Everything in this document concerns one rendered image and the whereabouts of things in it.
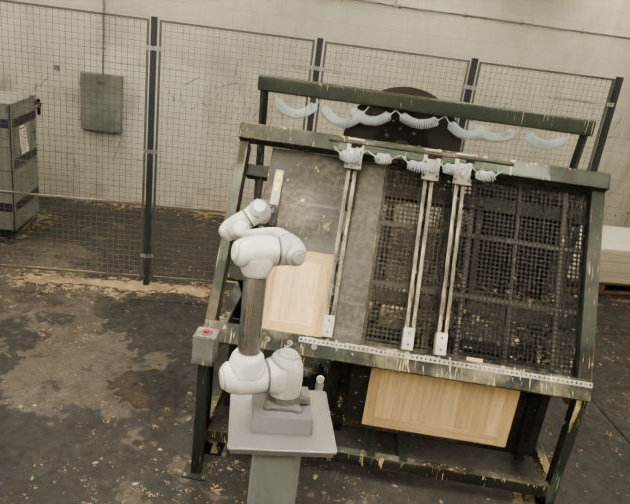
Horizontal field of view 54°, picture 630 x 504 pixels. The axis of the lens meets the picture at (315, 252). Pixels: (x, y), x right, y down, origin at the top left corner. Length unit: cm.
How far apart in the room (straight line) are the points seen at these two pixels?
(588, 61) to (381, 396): 647
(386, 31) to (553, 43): 224
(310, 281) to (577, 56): 641
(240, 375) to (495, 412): 180
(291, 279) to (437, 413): 124
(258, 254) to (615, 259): 589
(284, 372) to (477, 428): 160
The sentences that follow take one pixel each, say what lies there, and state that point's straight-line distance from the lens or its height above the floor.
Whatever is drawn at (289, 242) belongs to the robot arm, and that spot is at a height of 167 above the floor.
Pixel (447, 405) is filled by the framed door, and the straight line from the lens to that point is 398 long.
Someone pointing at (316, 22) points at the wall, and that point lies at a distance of 825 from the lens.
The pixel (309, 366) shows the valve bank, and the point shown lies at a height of 74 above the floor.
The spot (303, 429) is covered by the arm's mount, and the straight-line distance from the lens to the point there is 300.
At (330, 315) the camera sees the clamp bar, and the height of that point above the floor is 103.
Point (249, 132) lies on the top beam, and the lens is 379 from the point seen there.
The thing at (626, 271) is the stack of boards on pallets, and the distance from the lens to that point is 811.
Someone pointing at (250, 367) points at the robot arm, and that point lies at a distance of 282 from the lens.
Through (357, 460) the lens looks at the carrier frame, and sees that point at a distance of 393.
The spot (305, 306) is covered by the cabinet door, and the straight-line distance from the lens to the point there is 358.
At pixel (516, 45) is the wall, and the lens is 890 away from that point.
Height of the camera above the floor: 256
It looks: 20 degrees down
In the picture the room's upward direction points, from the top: 8 degrees clockwise
